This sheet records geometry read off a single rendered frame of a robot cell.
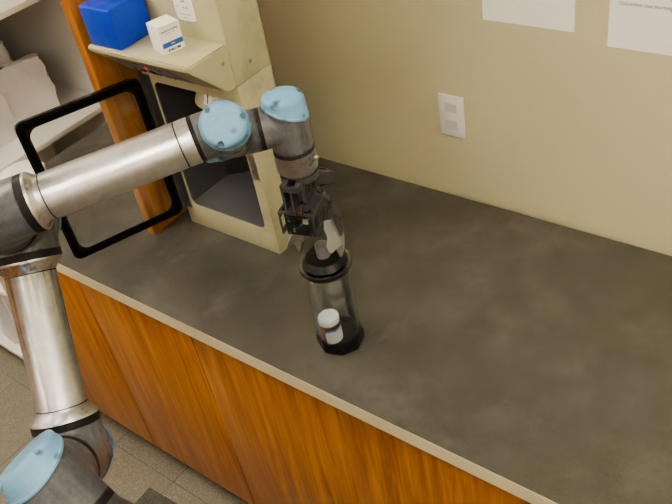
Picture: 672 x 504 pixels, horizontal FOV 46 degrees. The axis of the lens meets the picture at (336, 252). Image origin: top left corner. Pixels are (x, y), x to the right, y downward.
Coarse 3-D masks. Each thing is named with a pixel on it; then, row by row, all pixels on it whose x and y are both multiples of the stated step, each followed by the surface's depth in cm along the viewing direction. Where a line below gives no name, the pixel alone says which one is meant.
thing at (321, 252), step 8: (320, 240) 158; (312, 248) 161; (320, 248) 156; (304, 256) 161; (312, 256) 159; (320, 256) 157; (328, 256) 158; (336, 256) 158; (344, 256) 159; (304, 264) 159; (312, 264) 157; (320, 264) 157; (328, 264) 156; (336, 264) 157; (344, 264) 158; (312, 272) 157; (320, 272) 156; (328, 272) 156
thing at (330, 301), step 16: (304, 272) 158; (336, 272) 156; (320, 288) 159; (336, 288) 159; (352, 288) 164; (320, 304) 162; (336, 304) 161; (352, 304) 164; (320, 320) 165; (336, 320) 164; (352, 320) 166; (320, 336) 170; (336, 336) 167; (352, 336) 168
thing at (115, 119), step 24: (120, 96) 187; (24, 120) 178; (72, 120) 184; (96, 120) 187; (120, 120) 190; (48, 144) 184; (72, 144) 187; (96, 144) 190; (48, 168) 187; (144, 192) 203; (72, 216) 196; (96, 216) 199; (120, 216) 203; (144, 216) 207; (96, 240) 203
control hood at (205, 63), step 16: (96, 48) 174; (128, 48) 170; (144, 48) 169; (192, 48) 165; (208, 48) 164; (224, 48) 164; (144, 64) 168; (160, 64) 162; (176, 64) 160; (192, 64) 159; (208, 64) 162; (224, 64) 165; (192, 80) 169; (208, 80) 163; (224, 80) 167
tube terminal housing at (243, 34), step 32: (160, 0) 169; (192, 0) 162; (224, 0) 160; (256, 0) 177; (192, 32) 169; (224, 32) 163; (256, 32) 170; (256, 64) 173; (224, 96) 175; (256, 96) 176; (256, 160) 182; (256, 192) 190; (224, 224) 208
